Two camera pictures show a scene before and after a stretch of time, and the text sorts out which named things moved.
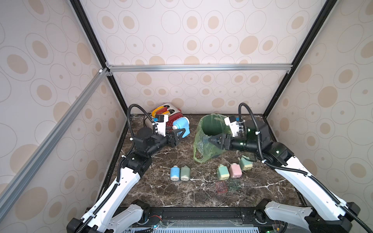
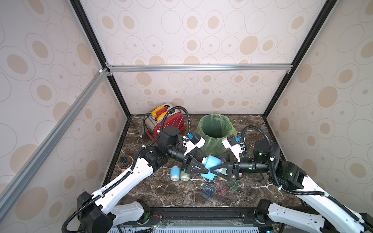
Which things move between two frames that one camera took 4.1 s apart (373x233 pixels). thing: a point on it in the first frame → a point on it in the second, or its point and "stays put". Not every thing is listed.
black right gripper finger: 217,141 → 228,177
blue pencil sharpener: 182,123 → 210,161
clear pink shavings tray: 221,186 stays put
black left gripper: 175,140 → 187,159
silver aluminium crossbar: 149,68 stays put
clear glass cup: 234,185 stays put
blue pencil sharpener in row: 175,173 stays put
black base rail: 205,217 stays put
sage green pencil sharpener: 185,173 stays put
